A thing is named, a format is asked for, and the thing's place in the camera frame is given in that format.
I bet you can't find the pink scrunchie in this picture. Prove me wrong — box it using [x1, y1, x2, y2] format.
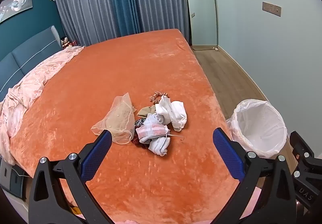
[150, 91, 168, 103]

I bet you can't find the person's pink fleece clothing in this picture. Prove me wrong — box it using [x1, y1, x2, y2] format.
[245, 186, 263, 224]

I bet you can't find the orange bed blanket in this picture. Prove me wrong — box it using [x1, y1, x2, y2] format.
[9, 28, 242, 224]

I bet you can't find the white mesh pouch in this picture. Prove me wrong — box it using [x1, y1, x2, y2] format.
[136, 113, 169, 144]

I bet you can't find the dark red scrunchie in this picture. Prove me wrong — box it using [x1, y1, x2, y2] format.
[132, 135, 149, 149]

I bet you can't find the bedside nightstand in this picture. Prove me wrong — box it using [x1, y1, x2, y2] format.
[0, 157, 32, 203]

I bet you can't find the standing floor mirror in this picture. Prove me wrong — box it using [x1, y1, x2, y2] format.
[185, 0, 218, 51]

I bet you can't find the blue padded headboard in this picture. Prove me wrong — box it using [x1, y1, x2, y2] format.
[0, 25, 64, 102]

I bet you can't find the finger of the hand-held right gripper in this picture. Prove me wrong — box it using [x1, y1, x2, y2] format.
[289, 131, 321, 168]

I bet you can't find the white-lined yellow trash bin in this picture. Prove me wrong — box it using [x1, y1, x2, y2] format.
[226, 99, 288, 159]

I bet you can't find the white cable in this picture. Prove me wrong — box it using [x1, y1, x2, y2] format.
[10, 166, 31, 179]

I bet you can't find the wall switch panel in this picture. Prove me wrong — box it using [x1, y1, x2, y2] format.
[262, 1, 282, 17]

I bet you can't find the long wall picture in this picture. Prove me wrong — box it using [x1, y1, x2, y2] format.
[0, 0, 33, 23]

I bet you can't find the beige tulle cloth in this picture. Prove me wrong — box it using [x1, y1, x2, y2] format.
[91, 92, 137, 144]

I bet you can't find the white sock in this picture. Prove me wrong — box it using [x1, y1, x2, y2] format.
[148, 136, 171, 156]

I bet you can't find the pink quilt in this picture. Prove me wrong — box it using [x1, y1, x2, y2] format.
[0, 45, 85, 165]

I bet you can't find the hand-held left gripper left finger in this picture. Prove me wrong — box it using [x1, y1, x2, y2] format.
[28, 129, 114, 224]

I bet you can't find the white plastic packet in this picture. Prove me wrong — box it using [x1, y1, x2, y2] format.
[155, 95, 188, 132]

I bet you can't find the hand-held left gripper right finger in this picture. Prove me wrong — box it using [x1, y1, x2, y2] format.
[211, 128, 298, 224]

